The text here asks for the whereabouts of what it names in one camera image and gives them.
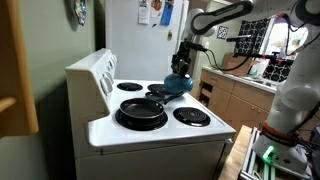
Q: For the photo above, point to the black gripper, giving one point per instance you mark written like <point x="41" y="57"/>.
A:
<point x="183" y="55"/>

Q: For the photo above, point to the blue kettle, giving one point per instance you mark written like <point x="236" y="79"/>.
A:
<point x="178" y="84"/>

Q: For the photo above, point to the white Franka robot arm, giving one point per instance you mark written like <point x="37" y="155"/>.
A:
<point x="300" y="90"/>

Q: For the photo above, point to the small yellowish fridge magnet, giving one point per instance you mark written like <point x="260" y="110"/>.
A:
<point x="170" y="34"/>

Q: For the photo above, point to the white refrigerator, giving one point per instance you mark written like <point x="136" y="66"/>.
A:
<point x="140" y="50"/>

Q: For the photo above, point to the blue paper sheet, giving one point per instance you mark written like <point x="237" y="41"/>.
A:
<point x="166" y="13"/>

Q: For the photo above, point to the small patterned square picture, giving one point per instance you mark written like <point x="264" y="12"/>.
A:
<point x="223" y="32"/>

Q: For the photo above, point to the dark teal round dish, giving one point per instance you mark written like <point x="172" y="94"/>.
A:
<point x="154" y="96"/>

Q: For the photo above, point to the brown cardboard box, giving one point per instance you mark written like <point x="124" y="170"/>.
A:
<point x="235" y="61"/>

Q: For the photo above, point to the paper with orange picture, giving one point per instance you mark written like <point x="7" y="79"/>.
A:
<point x="156" y="8"/>

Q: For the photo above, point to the white paper note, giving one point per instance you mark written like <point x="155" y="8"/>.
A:
<point x="144" y="13"/>

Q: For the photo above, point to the black white patterned backsplash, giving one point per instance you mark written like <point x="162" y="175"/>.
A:
<point x="256" y="33"/>

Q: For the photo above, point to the white green package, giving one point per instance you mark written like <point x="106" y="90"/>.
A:
<point x="260" y="68"/>

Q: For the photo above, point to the wooden kitchen base cabinets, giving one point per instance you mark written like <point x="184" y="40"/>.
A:
<point x="243" y="106"/>

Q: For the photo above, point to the black orange bar clamp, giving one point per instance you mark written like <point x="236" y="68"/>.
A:
<point x="266" y="57"/>

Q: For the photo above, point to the white electric stove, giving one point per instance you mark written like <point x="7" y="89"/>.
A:
<point x="110" y="133"/>

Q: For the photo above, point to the light wooden cabinet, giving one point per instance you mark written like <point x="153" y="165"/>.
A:
<point x="20" y="66"/>

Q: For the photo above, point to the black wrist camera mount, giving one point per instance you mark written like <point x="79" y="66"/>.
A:
<point x="196" y="46"/>

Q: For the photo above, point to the black horizontal camera bar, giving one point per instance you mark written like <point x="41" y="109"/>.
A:
<point x="238" y="38"/>

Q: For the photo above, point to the colourful wall decoration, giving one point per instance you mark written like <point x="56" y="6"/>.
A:
<point x="80" y="11"/>

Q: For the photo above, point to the aluminium profile base frame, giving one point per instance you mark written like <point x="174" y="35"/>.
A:
<point x="248" y="163"/>

